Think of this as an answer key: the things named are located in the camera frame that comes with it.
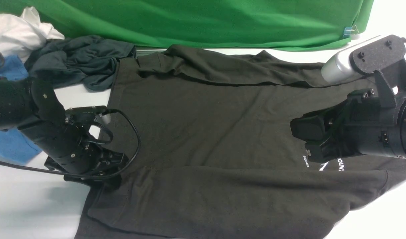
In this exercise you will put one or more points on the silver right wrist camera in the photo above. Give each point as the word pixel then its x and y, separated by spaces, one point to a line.
pixel 364 58

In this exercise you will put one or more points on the blue crumpled garment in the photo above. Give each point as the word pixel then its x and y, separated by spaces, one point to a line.
pixel 14 146

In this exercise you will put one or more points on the green backdrop cloth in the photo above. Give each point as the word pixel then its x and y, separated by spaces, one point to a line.
pixel 292 25

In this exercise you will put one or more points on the dark gray long-sleeve top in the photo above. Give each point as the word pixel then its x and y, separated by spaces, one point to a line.
pixel 217 157

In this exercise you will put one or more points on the white crumpled garment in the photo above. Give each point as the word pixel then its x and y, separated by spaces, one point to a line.
pixel 22 35

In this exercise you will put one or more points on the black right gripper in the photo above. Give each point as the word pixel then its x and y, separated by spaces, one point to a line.
pixel 363 124

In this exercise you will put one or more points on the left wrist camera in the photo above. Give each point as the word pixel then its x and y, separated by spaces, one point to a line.
pixel 88 114

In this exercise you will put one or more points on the blue binder clip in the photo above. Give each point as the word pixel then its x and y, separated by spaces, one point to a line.
pixel 350 31

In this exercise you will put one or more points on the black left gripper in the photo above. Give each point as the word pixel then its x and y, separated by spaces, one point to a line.
pixel 76 150

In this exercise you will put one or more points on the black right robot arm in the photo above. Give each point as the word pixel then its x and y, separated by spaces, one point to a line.
pixel 363 124

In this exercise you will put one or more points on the dark teal crumpled garment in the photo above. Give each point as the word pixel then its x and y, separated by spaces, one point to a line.
pixel 91 60

